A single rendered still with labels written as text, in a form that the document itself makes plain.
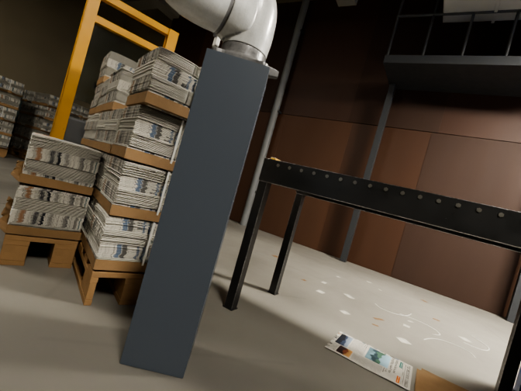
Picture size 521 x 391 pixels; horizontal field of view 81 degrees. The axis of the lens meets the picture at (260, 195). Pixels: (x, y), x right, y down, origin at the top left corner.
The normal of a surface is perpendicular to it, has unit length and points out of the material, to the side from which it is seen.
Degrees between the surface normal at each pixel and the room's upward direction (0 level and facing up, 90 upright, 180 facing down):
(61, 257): 90
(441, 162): 90
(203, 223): 90
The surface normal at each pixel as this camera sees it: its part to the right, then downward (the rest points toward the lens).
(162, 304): 0.05, 0.03
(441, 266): -0.48, -0.12
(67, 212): 0.59, 0.18
